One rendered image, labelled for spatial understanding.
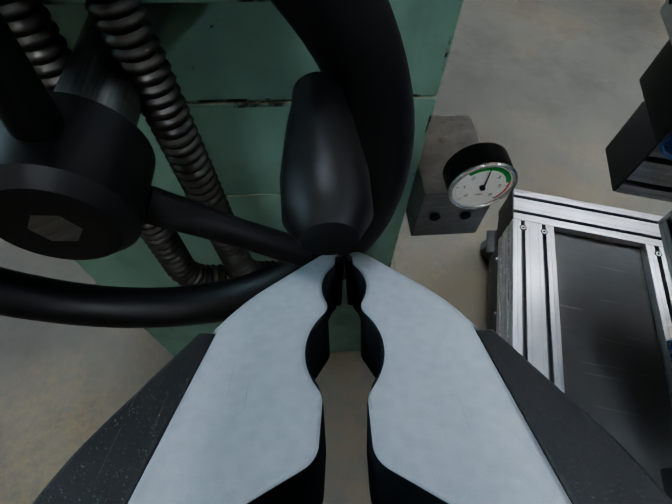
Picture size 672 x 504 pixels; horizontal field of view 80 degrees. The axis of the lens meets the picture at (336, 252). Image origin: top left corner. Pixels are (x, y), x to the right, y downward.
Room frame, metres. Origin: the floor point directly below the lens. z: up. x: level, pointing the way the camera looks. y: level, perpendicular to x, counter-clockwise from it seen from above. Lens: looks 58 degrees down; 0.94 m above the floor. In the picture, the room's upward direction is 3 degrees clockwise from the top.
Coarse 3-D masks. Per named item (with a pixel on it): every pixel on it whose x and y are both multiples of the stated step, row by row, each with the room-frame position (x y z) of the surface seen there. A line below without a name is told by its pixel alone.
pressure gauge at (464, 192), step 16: (480, 144) 0.28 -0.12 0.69; (496, 144) 0.28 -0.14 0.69; (448, 160) 0.27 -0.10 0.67; (464, 160) 0.26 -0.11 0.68; (480, 160) 0.26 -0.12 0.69; (496, 160) 0.26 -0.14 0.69; (448, 176) 0.26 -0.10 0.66; (464, 176) 0.25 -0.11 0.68; (480, 176) 0.25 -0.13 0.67; (496, 176) 0.25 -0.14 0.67; (512, 176) 0.26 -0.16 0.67; (448, 192) 0.25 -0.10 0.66; (464, 192) 0.25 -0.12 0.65; (480, 192) 0.25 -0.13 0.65; (496, 192) 0.26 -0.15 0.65; (464, 208) 0.25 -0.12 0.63
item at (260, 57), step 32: (416, 0) 0.31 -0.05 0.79; (448, 0) 0.31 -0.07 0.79; (64, 32) 0.28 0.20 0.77; (192, 32) 0.29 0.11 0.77; (224, 32) 0.29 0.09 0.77; (256, 32) 0.29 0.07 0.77; (288, 32) 0.30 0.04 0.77; (416, 32) 0.31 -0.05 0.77; (448, 32) 0.31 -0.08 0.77; (192, 64) 0.29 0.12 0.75; (224, 64) 0.29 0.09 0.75; (256, 64) 0.29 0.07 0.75; (288, 64) 0.30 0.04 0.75; (416, 64) 0.31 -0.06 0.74; (192, 96) 0.29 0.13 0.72; (224, 96) 0.29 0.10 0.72; (256, 96) 0.29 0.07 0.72; (288, 96) 0.30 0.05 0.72
